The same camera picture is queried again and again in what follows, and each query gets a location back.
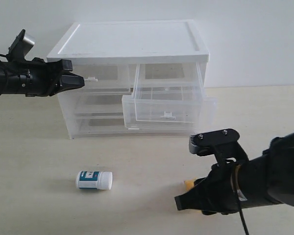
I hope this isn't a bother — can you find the clear middle wide drawer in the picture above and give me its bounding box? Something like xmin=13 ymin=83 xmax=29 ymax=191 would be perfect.
xmin=73 ymin=93 xmax=217 ymax=132

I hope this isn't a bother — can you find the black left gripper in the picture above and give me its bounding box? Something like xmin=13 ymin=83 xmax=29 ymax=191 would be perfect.
xmin=26 ymin=57 xmax=85 ymax=96

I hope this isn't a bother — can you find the clear wide drawer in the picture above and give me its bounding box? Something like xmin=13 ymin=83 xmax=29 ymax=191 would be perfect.
xmin=73 ymin=93 xmax=217 ymax=132
xmin=68 ymin=114 xmax=194 ymax=139

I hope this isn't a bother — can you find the clear bottom wide drawer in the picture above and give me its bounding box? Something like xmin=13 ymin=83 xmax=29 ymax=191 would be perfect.
xmin=68 ymin=114 xmax=194 ymax=139

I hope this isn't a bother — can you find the yellow rectangular block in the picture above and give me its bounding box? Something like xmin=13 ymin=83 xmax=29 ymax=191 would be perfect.
xmin=181 ymin=179 xmax=203 ymax=213

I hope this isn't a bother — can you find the white plastic drawer cabinet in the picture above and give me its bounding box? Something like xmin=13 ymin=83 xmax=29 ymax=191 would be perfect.
xmin=47 ymin=20 xmax=209 ymax=129

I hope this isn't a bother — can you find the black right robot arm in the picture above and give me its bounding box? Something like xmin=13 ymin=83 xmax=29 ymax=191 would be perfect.
xmin=175 ymin=129 xmax=294 ymax=215

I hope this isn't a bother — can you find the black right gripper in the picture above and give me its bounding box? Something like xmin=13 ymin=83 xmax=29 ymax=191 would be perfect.
xmin=174 ymin=163 xmax=239 ymax=215

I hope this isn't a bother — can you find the white medicine bottle teal label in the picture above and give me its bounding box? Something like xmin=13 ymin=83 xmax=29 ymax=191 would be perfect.
xmin=75 ymin=171 xmax=113 ymax=190

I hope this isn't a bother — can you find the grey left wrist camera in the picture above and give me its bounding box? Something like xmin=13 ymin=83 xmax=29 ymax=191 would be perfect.
xmin=7 ymin=29 xmax=35 ymax=62

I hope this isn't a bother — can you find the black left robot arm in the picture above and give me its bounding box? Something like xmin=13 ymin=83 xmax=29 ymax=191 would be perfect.
xmin=0 ymin=58 xmax=85 ymax=97

